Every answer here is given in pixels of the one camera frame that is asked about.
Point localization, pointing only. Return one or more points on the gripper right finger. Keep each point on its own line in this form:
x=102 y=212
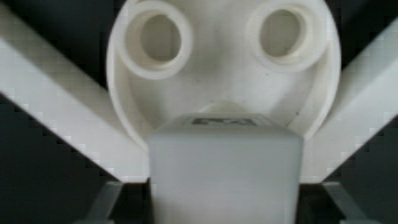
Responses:
x=354 y=214

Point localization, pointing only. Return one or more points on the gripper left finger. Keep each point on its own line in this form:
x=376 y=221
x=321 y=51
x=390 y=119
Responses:
x=104 y=205

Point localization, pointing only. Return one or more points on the white stool leg with tag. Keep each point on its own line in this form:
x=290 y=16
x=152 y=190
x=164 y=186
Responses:
x=225 y=163

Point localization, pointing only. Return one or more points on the white round stool seat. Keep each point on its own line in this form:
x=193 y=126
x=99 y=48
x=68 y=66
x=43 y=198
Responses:
x=223 y=56

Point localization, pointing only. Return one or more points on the white right fence bar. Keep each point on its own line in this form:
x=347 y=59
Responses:
x=363 y=110

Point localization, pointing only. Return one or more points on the white fence bar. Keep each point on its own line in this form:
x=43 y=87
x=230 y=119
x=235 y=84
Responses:
x=363 y=110
x=65 y=100

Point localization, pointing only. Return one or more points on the white front fence bar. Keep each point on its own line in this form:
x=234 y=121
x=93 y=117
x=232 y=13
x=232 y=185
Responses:
x=65 y=100

